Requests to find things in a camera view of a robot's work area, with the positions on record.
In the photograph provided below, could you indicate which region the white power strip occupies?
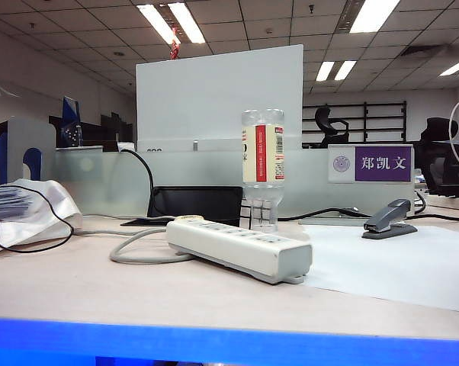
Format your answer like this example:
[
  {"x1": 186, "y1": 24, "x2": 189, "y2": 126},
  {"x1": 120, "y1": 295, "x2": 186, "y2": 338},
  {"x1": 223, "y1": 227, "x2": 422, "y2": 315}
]
[{"x1": 165, "y1": 217, "x2": 313, "y2": 286}]

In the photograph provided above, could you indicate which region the blue table edge strip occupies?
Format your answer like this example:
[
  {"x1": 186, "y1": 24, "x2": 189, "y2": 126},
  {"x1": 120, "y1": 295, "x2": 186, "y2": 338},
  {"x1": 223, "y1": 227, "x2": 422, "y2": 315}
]
[{"x1": 0, "y1": 317, "x2": 459, "y2": 366}]

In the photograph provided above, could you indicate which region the frosted glass desk partition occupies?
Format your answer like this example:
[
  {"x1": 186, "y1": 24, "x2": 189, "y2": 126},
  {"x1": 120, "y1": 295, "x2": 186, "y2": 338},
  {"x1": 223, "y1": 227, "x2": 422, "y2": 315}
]
[{"x1": 53, "y1": 146, "x2": 418, "y2": 219}]

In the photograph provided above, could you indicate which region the white cube puzzle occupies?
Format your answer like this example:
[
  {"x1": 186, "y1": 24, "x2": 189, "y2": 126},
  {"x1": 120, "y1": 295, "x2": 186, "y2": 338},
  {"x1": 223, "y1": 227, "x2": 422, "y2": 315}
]
[{"x1": 239, "y1": 197, "x2": 273, "y2": 231}]

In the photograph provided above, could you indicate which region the black tablet with stand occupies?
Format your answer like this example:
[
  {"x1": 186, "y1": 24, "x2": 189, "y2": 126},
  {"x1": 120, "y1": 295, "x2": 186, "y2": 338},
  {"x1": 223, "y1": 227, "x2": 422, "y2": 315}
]
[{"x1": 120, "y1": 185, "x2": 244, "y2": 228}]

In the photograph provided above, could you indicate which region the upside-down clear plastic bottle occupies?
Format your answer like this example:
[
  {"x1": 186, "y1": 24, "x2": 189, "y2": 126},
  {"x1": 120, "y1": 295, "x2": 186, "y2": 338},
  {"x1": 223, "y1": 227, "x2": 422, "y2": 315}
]
[{"x1": 240, "y1": 108, "x2": 286, "y2": 234}]

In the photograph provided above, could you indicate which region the white board panel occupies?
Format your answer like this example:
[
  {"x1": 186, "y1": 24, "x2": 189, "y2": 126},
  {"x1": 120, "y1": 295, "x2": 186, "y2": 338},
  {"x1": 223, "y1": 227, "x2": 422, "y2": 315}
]
[{"x1": 135, "y1": 44, "x2": 304, "y2": 154}]

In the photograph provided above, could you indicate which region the small black office chair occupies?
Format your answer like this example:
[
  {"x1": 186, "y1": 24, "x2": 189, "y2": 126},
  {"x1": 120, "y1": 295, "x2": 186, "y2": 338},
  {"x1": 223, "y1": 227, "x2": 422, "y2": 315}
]
[{"x1": 313, "y1": 106, "x2": 350, "y2": 149}]

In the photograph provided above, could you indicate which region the red hanging ornament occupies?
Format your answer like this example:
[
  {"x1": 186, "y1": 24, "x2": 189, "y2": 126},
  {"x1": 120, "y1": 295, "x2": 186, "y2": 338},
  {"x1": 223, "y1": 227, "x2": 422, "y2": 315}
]
[{"x1": 169, "y1": 25, "x2": 182, "y2": 61}]

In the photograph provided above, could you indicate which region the purple and white name plate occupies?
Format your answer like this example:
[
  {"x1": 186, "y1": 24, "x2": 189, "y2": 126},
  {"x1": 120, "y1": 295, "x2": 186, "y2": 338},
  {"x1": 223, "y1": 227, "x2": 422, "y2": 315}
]
[{"x1": 327, "y1": 143, "x2": 416, "y2": 185}]

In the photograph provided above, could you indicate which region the small double ceiling light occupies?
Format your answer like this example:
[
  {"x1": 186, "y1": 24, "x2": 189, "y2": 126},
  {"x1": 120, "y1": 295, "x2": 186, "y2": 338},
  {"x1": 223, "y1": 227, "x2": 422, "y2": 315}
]
[{"x1": 315, "y1": 59, "x2": 358, "y2": 82}]

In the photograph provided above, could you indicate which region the grey stapler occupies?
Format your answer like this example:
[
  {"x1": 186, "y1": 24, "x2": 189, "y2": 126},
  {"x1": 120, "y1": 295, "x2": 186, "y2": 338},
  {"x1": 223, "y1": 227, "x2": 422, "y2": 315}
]
[{"x1": 361, "y1": 198, "x2": 419, "y2": 241}]

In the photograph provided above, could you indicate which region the double tube ceiling light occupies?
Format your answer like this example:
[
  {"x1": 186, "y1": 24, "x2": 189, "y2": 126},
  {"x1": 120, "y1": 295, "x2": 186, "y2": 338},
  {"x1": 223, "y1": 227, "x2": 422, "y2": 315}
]
[{"x1": 136, "y1": 2, "x2": 207, "y2": 46}]

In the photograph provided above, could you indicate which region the black shelf rack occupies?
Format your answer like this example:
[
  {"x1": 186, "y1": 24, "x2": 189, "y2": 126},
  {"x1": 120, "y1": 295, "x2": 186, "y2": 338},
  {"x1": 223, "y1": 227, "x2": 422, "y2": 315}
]
[{"x1": 301, "y1": 100, "x2": 408, "y2": 145}]

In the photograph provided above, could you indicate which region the blue trophy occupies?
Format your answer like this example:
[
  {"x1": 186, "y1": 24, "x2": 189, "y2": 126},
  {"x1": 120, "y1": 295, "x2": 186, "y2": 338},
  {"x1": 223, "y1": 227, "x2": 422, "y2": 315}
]
[{"x1": 59, "y1": 95, "x2": 84, "y2": 149}]

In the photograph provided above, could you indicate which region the white paper sheet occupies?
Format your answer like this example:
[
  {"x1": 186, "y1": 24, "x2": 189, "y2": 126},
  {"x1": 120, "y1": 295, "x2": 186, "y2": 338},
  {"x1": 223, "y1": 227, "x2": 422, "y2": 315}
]
[{"x1": 300, "y1": 223, "x2": 459, "y2": 315}]

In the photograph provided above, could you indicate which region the white plastic bag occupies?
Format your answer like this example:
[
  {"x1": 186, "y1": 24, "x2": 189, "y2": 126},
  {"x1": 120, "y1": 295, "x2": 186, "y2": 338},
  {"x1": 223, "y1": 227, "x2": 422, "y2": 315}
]
[{"x1": 0, "y1": 178, "x2": 84, "y2": 258}]

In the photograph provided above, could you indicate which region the grey metal bookend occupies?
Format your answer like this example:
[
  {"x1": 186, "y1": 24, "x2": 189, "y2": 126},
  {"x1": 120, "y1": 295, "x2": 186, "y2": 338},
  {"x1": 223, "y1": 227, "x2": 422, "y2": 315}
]
[{"x1": 5, "y1": 117, "x2": 57, "y2": 185}]

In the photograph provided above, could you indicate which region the large black office chair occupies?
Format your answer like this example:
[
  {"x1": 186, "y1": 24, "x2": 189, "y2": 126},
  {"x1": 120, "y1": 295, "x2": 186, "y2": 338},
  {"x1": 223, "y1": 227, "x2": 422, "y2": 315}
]
[{"x1": 412, "y1": 117, "x2": 459, "y2": 199}]

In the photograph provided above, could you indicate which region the wide ceiling light panel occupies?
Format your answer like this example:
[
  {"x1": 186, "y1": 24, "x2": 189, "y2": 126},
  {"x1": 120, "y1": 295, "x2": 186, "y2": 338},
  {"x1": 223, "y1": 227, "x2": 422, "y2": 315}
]
[{"x1": 348, "y1": 0, "x2": 402, "y2": 35}]

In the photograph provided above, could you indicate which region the slanted ceiling light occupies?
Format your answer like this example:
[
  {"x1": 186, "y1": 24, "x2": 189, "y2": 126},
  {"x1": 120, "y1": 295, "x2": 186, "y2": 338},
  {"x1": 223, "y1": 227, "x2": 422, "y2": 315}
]
[{"x1": 438, "y1": 54, "x2": 459, "y2": 77}]

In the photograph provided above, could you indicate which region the thick black cable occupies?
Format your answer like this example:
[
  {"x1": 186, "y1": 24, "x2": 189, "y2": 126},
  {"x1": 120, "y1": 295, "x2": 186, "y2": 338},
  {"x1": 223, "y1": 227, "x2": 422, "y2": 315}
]
[{"x1": 118, "y1": 149, "x2": 156, "y2": 218}]

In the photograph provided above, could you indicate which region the grey power strip cord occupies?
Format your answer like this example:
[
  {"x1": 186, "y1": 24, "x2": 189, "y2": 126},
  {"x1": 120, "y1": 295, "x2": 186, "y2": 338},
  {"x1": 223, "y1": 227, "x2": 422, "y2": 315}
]
[{"x1": 109, "y1": 227, "x2": 195, "y2": 265}]

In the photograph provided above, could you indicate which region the thin black cable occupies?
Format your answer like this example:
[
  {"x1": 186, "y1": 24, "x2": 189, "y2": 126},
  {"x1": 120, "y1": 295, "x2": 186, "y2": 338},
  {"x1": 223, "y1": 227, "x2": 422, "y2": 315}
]
[{"x1": 0, "y1": 182, "x2": 75, "y2": 254}]

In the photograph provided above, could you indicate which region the long black cable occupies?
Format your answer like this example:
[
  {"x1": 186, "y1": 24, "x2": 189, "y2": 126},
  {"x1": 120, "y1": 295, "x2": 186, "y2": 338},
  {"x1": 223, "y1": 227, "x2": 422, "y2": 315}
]
[{"x1": 278, "y1": 190, "x2": 459, "y2": 223}]

